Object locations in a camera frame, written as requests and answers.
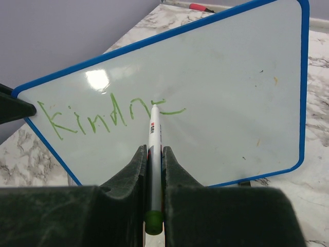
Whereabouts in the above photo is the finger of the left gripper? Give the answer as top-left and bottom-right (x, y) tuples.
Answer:
(0, 84), (36, 124)

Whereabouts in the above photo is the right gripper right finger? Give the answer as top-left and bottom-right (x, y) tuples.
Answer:
(162, 147), (306, 246)

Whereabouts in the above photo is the red pen at back rail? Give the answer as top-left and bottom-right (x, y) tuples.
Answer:
(189, 3), (216, 13)

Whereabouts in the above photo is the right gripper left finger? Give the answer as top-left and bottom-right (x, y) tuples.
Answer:
(1, 146), (147, 246)

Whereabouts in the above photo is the white marker pen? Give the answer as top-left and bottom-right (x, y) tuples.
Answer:
(144, 104), (163, 236)

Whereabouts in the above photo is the blue framed whiteboard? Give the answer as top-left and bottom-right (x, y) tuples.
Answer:
(12, 14), (309, 186)

